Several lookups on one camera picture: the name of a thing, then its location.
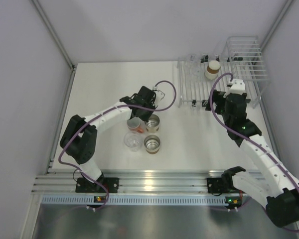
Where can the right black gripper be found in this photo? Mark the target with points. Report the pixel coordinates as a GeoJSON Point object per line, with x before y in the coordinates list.
{"type": "Point", "coordinates": [218, 96]}

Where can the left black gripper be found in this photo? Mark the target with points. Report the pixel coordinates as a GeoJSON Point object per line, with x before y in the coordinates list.
{"type": "Point", "coordinates": [146, 118]}

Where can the steel cup brown band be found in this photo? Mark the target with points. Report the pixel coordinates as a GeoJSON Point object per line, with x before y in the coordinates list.
{"type": "Point", "coordinates": [153, 124]}
{"type": "Point", "coordinates": [212, 69]}
{"type": "Point", "coordinates": [152, 144]}

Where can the clear plastic cup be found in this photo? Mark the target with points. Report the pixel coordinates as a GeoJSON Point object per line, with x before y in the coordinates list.
{"type": "Point", "coordinates": [133, 141]}
{"type": "Point", "coordinates": [193, 62]}

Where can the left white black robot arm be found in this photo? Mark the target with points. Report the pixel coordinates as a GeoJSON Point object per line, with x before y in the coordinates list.
{"type": "Point", "coordinates": [80, 136]}

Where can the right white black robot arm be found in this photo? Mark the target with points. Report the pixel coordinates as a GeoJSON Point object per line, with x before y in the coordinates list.
{"type": "Point", "coordinates": [279, 194]}

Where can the orange white ceramic mug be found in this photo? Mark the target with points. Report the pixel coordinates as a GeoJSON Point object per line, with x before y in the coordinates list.
{"type": "Point", "coordinates": [135, 124]}

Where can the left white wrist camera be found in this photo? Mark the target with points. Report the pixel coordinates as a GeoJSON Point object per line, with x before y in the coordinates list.
{"type": "Point", "coordinates": [159, 95]}

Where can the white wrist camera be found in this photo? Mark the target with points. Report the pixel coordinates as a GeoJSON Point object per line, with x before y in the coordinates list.
{"type": "Point", "coordinates": [237, 87]}
{"type": "Point", "coordinates": [159, 95]}

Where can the white wire dish rack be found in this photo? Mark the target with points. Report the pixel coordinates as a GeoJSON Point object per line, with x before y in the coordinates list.
{"type": "Point", "coordinates": [242, 57]}

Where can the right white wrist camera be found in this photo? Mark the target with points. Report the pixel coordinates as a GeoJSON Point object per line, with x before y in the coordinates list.
{"type": "Point", "coordinates": [237, 87]}

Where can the aluminium mounting rail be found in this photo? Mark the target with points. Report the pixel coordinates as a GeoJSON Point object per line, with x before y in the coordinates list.
{"type": "Point", "coordinates": [132, 181]}

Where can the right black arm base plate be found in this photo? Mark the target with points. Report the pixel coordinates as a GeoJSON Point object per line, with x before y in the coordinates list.
{"type": "Point", "coordinates": [215, 186]}

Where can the grey slotted cable duct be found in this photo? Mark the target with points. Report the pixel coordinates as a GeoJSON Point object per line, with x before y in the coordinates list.
{"type": "Point", "coordinates": [141, 200]}

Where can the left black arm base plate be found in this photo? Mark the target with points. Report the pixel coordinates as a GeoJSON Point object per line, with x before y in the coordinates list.
{"type": "Point", "coordinates": [85, 186]}

